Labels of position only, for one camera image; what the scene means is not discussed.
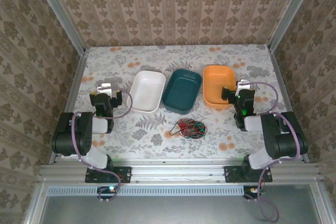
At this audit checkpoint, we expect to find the thin green cable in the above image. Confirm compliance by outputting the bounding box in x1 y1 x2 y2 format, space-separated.
181 121 207 140

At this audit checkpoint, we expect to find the thin black cable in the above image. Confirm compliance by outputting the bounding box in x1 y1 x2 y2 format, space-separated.
169 120 207 140

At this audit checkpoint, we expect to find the orange plastic tray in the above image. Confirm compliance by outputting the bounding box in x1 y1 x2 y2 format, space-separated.
203 65 237 111

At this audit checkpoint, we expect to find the white plastic tray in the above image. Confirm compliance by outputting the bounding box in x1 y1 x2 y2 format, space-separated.
126 70 166 114

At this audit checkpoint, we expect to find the teal plastic tray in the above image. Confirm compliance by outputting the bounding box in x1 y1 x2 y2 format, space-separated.
161 68 203 112

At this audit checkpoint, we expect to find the grey metal panel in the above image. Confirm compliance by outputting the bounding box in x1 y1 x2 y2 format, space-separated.
25 185 329 224

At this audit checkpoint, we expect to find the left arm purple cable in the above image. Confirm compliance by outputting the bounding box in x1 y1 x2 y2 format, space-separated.
71 87 133 202

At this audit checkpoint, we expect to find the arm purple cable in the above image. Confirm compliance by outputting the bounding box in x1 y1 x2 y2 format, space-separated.
71 87 133 202
243 81 301 222

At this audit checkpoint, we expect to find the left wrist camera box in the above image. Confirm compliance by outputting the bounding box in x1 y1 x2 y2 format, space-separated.
96 83 113 95

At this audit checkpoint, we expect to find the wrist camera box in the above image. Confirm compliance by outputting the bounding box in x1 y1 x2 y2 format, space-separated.
96 83 113 95
236 79 252 90

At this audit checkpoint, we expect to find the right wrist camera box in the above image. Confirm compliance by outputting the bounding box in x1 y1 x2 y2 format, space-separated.
236 79 252 90

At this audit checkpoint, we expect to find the left aluminium side rail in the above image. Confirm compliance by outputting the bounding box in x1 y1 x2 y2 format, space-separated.
48 50 89 165

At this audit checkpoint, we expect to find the aluminium side rail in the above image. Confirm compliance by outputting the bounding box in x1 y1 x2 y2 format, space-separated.
267 45 311 163
48 50 89 165

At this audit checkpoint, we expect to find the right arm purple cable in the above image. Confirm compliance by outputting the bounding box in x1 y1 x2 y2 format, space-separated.
243 81 301 222

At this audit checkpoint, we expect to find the right aluminium side rail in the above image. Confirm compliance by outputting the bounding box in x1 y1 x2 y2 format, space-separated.
267 45 311 163

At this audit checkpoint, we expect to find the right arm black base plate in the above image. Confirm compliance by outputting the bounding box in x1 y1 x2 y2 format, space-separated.
224 165 272 184

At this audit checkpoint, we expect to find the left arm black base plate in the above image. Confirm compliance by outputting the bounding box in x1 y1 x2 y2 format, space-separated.
85 166 132 184

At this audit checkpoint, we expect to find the left aluminium frame post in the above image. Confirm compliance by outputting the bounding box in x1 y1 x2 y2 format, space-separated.
30 0 88 55

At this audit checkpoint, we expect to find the aluminium frame post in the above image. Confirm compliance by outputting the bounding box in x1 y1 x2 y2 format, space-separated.
30 0 88 55
267 0 320 51

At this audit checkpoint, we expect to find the aluminium mounting rail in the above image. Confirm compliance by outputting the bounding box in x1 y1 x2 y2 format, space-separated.
39 159 321 183

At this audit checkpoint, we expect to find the right aluminium frame post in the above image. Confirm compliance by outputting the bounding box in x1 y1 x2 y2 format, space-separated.
267 0 320 51

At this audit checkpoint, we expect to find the grey slotted cable duct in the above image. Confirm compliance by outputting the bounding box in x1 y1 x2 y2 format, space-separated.
47 184 245 196

